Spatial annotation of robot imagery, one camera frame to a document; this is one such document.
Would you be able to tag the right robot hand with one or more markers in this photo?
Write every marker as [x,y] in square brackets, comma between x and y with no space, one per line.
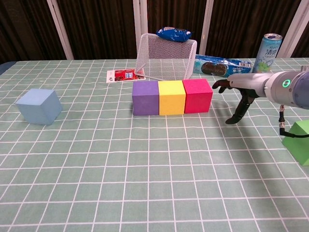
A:
[251,84]

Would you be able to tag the magenta foam cube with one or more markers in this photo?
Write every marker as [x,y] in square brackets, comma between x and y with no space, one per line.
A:
[196,99]

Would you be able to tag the green foam cube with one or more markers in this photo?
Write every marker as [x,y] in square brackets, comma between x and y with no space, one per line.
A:
[298,149]

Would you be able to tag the yellow foam cube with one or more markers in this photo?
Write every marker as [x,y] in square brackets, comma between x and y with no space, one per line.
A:
[171,101]

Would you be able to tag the purple foam cube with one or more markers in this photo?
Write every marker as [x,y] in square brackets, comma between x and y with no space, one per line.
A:
[144,101]

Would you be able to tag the light blue drink can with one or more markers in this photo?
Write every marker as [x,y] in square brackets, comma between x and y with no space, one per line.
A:
[268,53]

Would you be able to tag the long blue cookie package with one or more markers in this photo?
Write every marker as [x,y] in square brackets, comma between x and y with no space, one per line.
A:
[212,67]

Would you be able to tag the small blue cookie packet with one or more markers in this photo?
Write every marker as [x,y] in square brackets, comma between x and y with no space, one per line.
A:
[173,35]

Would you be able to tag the green checked tablecloth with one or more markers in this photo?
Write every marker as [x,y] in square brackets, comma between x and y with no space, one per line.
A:
[154,169]

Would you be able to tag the red and white card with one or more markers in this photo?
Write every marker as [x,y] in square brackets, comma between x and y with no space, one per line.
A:
[120,75]

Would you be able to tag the light blue foam cube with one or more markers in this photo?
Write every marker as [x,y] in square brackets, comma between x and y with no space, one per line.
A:
[36,108]

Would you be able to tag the blue table pad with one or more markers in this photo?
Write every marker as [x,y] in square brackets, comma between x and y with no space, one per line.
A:
[3,67]

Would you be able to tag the white frame post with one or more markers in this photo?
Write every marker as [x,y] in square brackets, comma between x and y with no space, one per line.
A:
[206,24]
[138,24]
[297,29]
[60,31]

